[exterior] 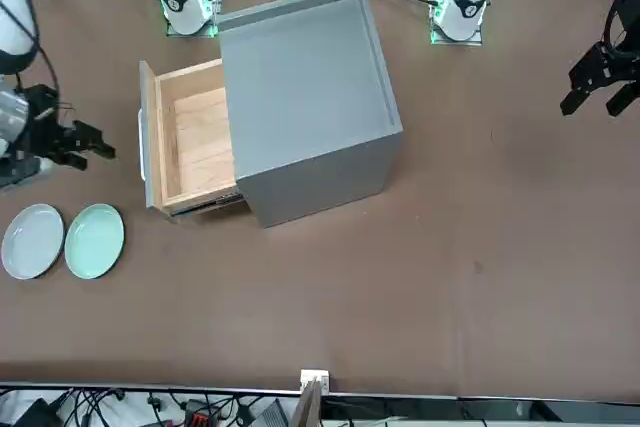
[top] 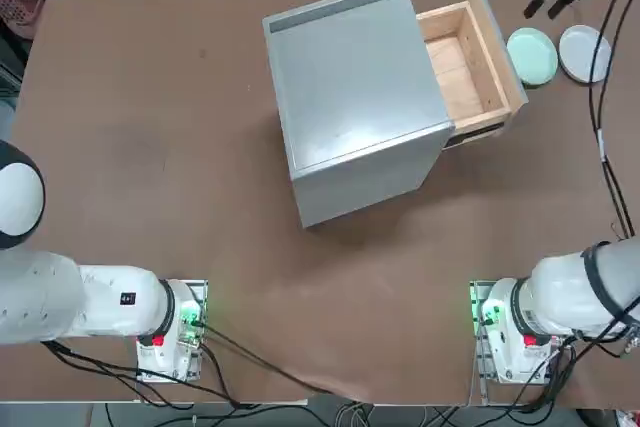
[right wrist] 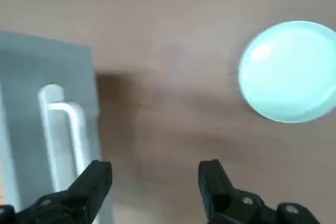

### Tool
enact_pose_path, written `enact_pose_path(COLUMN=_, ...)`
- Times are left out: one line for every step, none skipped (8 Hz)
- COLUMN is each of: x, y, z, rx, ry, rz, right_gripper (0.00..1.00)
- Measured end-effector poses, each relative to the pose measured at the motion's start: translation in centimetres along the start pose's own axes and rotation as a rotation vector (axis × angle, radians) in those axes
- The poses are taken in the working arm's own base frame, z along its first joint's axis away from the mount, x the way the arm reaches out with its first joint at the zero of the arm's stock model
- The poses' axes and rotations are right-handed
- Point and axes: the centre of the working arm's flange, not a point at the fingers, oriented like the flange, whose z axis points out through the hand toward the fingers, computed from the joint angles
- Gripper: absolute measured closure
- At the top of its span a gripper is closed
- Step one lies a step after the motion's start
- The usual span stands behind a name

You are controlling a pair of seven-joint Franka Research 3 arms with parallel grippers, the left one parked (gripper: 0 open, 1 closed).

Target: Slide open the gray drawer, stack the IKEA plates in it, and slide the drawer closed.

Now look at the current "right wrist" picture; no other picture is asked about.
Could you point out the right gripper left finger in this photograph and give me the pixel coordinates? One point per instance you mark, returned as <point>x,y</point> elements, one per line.
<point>78,197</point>

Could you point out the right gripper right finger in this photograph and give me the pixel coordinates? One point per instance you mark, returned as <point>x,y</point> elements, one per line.
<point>220,203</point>

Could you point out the mint green plate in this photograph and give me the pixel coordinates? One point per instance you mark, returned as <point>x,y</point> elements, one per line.
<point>286,72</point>

